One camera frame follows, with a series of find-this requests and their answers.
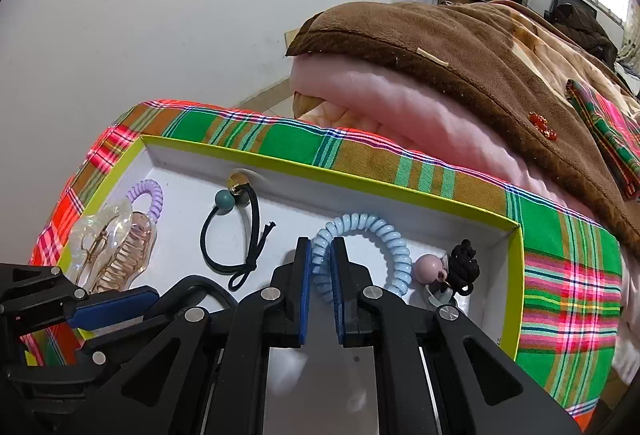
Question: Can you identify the small beige tag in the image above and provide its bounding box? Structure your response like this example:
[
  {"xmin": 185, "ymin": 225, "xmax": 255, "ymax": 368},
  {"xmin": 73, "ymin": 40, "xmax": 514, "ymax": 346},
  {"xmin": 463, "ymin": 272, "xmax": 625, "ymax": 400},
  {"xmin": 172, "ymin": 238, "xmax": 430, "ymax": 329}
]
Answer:
[{"xmin": 416, "ymin": 48, "xmax": 449, "ymax": 66}]

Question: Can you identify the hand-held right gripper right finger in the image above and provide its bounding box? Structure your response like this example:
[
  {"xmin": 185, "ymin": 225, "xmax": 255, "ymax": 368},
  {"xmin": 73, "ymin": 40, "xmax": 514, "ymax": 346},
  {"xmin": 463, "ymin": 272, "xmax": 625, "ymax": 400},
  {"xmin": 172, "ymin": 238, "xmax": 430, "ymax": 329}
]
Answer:
[{"xmin": 331, "ymin": 236, "xmax": 583, "ymax": 435}]

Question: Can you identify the purple spiral hair tie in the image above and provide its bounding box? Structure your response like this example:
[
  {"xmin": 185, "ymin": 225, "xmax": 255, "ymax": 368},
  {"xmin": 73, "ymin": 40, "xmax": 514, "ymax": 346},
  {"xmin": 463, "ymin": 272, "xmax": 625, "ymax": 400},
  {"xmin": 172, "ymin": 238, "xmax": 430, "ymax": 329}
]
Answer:
[{"xmin": 127, "ymin": 180, "xmax": 164, "ymax": 221}]

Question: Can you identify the thin black beaded hair tie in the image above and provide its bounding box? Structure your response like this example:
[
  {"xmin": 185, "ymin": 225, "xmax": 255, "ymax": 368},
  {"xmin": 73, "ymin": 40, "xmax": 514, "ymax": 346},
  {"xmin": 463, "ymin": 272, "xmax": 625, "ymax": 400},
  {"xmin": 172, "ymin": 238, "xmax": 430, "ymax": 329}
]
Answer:
[{"xmin": 200, "ymin": 172, "xmax": 277, "ymax": 292}]

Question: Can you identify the clear hair claw clip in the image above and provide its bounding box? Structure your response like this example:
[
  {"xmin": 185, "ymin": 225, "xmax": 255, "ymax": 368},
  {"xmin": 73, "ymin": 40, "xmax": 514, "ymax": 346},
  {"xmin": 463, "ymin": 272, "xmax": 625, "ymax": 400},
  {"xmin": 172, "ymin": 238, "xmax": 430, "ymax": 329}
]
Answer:
[{"xmin": 65, "ymin": 201, "xmax": 158, "ymax": 296}]

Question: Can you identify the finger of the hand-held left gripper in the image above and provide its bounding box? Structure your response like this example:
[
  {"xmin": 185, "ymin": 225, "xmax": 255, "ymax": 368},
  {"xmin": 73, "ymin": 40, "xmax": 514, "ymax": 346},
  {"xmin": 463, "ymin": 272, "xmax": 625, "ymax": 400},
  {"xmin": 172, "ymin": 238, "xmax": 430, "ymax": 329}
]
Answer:
[
  {"xmin": 50, "ymin": 285, "xmax": 161, "ymax": 331},
  {"xmin": 75, "ymin": 276, "xmax": 236, "ymax": 366}
]

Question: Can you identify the red beaded hair clip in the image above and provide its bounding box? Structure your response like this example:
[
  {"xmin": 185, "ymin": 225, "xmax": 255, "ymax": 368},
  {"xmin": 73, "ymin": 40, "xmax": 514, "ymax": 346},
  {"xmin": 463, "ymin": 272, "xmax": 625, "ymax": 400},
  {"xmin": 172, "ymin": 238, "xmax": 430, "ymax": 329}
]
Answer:
[{"xmin": 527, "ymin": 111, "xmax": 560, "ymax": 143}]

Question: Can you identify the brown fleece blanket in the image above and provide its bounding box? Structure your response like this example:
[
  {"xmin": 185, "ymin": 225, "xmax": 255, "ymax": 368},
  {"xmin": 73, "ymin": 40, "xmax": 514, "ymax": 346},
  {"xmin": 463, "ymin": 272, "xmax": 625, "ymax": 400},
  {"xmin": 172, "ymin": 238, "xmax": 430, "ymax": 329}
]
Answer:
[{"xmin": 285, "ymin": 0, "xmax": 640, "ymax": 258}]

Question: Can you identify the plaid bed sheet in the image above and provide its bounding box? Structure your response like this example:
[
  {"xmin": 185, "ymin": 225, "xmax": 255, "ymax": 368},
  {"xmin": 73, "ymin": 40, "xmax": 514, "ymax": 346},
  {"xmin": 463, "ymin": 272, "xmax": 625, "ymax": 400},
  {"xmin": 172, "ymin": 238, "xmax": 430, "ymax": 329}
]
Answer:
[{"xmin": 27, "ymin": 100, "xmax": 623, "ymax": 421}]

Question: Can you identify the pink quilt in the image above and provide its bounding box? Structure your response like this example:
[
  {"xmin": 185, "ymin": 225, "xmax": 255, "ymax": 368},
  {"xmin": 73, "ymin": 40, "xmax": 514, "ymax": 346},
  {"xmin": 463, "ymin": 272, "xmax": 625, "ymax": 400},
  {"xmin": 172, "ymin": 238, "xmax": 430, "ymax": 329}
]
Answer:
[{"xmin": 292, "ymin": 55, "xmax": 601, "ymax": 216}]

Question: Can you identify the black monitor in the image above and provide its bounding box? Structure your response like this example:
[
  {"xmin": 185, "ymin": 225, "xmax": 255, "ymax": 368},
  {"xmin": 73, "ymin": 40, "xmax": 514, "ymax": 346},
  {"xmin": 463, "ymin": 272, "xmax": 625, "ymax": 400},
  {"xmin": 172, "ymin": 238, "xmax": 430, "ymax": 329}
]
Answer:
[{"xmin": 552, "ymin": 0, "xmax": 598, "ymax": 23}]

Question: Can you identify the light blue spiral hair tie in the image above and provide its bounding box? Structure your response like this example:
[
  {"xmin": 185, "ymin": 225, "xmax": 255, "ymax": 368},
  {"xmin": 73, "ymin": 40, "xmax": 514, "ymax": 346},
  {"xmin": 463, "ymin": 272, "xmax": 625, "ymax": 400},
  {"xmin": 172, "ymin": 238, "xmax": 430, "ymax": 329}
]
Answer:
[{"xmin": 311, "ymin": 213, "xmax": 414, "ymax": 298}]

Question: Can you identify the dark jacket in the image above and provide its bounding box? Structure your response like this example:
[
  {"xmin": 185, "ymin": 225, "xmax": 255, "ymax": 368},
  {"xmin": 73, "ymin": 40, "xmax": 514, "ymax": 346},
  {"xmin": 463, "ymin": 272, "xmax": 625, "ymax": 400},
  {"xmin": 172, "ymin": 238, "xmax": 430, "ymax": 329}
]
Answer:
[{"xmin": 550, "ymin": 4, "xmax": 620, "ymax": 66}]

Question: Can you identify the patterned curtain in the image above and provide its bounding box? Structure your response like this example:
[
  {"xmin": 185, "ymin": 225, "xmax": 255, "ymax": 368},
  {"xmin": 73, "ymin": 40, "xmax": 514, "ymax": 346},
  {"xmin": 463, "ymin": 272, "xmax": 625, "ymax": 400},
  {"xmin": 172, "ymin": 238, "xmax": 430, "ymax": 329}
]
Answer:
[{"xmin": 619, "ymin": 10, "xmax": 640, "ymax": 76}]

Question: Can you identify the folded plaid cloth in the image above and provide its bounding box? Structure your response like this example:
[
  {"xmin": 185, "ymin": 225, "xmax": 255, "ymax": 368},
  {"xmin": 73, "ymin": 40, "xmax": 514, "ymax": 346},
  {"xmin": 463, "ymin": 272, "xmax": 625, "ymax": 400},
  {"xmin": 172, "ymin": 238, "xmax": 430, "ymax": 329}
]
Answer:
[{"xmin": 565, "ymin": 79, "xmax": 640, "ymax": 202}]

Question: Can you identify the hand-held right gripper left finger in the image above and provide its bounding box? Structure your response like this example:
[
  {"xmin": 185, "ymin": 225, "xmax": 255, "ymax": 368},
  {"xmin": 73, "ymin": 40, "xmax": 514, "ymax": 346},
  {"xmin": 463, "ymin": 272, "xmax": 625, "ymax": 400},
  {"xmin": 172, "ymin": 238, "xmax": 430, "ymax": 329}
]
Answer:
[{"xmin": 87, "ymin": 236, "xmax": 313, "ymax": 435}]

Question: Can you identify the black knotted hair tie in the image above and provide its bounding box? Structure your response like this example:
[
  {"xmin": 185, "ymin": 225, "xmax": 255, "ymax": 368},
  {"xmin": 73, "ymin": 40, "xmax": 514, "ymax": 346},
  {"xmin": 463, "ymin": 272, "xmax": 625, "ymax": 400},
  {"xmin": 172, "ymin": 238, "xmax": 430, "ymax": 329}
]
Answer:
[{"xmin": 412, "ymin": 239, "xmax": 482, "ymax": 311}]

